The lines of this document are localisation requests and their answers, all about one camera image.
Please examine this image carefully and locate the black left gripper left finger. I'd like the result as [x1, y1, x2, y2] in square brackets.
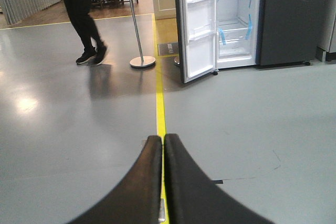
[71, 135, 162, 223]

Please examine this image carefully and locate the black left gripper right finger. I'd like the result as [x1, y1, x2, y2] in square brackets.
[164, 133, 271, 223]

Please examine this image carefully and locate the fridge door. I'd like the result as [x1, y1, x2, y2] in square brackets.
[175, 0, 218, 84]

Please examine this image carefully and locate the floor lamp stand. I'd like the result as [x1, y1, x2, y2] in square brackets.
[129, 0, 155, 68]

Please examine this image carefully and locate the clear crisper drawer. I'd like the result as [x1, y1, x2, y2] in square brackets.
[218, 24, 251, 58]

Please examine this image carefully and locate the clear middle door bin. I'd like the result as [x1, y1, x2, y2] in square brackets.
[188, 23, 216, 41]

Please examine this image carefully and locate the walking person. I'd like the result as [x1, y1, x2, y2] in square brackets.
[63, 0, 107, 66]

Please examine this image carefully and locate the grey appliance at right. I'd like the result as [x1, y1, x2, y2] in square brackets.
[316, 0, 335, 62]

